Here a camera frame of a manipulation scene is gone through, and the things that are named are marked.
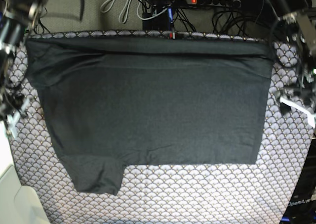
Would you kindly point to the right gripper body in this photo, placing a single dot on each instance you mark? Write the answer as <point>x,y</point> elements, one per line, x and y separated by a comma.
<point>12,109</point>

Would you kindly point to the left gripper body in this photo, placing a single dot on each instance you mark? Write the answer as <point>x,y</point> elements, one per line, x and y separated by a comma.
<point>299,99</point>

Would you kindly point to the dark grey T-shirt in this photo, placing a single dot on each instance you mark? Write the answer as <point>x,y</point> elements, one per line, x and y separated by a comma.
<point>113,102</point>

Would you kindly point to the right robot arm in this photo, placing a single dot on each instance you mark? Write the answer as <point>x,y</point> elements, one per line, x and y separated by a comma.
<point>19,18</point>

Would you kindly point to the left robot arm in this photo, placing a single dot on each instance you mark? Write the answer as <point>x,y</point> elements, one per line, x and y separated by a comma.
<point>302,33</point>

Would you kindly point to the fan-patterned table cloth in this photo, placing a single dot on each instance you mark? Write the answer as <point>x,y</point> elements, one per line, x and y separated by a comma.
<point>175,194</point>

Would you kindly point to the white plastic bin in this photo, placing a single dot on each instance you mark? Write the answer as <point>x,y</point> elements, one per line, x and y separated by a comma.
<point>19,204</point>

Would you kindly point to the black OpenArm stand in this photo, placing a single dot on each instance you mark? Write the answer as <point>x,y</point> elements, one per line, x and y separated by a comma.
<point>301,208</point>

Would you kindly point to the red and black clamp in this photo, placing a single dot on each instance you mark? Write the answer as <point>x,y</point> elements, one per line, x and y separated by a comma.
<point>173,35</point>

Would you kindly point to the black power strip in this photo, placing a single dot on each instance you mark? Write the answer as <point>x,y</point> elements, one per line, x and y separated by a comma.
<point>219,3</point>

